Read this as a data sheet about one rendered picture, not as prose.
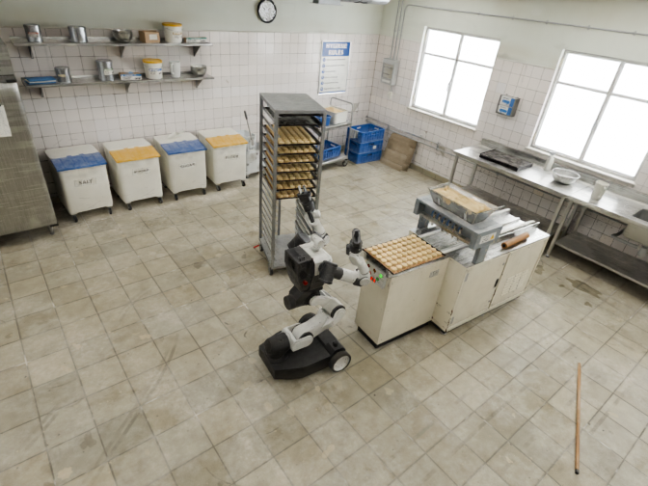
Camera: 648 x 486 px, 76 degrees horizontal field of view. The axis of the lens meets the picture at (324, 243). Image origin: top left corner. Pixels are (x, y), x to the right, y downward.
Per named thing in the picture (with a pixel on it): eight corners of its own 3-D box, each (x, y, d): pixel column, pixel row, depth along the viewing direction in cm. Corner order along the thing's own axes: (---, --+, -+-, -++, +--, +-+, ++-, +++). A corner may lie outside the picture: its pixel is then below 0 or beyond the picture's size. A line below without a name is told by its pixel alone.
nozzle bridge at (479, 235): (432, 222, 418) (440, 191, 400) (491, 258, 369) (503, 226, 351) (409, 229, 402) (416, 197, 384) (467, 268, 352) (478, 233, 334)
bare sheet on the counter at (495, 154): (479, 153, 591) (480, 152, 590) (495, 149, 614) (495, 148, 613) (519, 168, 553) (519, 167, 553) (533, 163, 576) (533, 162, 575)
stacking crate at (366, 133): (368, 133, 806) (369, 122, 796) (383, 139, 782) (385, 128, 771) (345, 137, 771) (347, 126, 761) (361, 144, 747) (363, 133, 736)
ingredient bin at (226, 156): (216, 193, 617) (213, 144, 577) (200, 177, 660) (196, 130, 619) (249, 187, 646) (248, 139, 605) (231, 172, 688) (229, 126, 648)
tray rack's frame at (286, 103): (313, 269, 468) (328, 110, 374) (269, 276, 451) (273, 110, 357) (298, 240, 518) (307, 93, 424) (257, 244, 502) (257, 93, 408)
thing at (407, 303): (406, 306, 434) (424, 232, 386) (429, 326, 410) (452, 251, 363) (353, 328, 398) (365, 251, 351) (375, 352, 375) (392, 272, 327)
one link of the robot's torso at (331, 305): (338, 322, 352) (306, 308, 318) (328, 310, 364) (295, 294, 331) (350, 309, 351) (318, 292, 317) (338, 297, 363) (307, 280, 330)
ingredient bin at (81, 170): (71, 226, 508) (56, 167, 468) (58, 204, 547) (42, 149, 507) (118, 214, 540) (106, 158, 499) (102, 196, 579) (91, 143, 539)
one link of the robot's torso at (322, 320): (297, 343, 333) (342, 306, 341) (285, 328, 347) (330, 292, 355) (305, 352, 344) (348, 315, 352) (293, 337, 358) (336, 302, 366)
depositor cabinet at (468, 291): (471, 266, 510) (492, 205, 466) (522, 299, 461) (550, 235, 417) (393, 296, 446) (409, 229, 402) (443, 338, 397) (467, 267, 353)
